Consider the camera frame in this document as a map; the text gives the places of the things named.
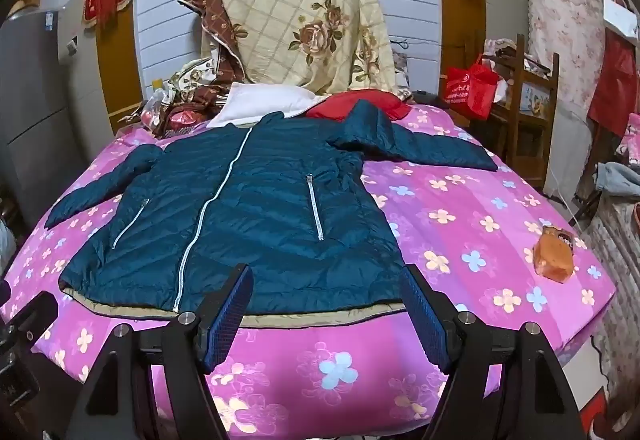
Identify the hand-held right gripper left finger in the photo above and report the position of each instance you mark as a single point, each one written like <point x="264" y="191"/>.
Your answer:
<point x="227" y="315"/>

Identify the grey-blue cloth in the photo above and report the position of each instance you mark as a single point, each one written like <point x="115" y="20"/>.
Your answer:
<point x="617" y="182"/>

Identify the cream floral quilt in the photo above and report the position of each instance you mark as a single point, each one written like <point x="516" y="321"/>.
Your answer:
<point x="290" y="10"/>

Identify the red hanging cloth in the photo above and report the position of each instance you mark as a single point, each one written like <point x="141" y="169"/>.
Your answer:
<point x="615" y="85"/>

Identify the teal puffer jacket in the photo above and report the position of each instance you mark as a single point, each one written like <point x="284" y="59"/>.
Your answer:
<point x="250" y="220"/>

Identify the red garment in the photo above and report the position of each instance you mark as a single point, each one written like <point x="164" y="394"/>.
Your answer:
<point x="330" y="108"/>

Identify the pink floral curtain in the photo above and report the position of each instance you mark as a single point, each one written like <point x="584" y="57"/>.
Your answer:
<point x="560" y="5"/>

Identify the pink floral bed sheet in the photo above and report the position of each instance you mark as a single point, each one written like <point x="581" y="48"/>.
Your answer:
<point x="475" y="230"/>

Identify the white paper sheet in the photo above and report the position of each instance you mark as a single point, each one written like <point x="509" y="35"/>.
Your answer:
<point x="620" y="15"/>

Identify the white plastic bag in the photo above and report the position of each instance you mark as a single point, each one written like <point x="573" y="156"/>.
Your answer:
<point x="6" y="240"/>

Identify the orange snack packet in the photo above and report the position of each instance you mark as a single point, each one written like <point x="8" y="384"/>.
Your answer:
<point x="552" y="255"/>

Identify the grey refrigerator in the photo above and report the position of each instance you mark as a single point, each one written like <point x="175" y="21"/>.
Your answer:
<point x="35" y="95"/>

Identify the red shiny packet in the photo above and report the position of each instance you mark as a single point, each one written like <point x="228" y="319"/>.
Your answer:
<point x="180" y="120"/>

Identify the red shopping bag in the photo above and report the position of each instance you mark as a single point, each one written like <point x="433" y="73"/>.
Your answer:
<point x="470" y="90"/>

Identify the wall switch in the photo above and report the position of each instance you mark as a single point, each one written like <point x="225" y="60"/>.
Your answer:
<point x="72" y="45"/>

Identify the white pillow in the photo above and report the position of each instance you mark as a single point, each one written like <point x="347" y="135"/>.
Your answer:
<point x="260" y="103"/>

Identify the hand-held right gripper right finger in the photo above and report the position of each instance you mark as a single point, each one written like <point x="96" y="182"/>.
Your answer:
<point x="425" y="320"/>

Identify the wooden chair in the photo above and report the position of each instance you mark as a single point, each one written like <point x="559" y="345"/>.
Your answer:
<point x="520" y="85"/>

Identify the clear plastic bag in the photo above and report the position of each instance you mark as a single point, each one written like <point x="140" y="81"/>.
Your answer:
<point x="155" y="108"/>

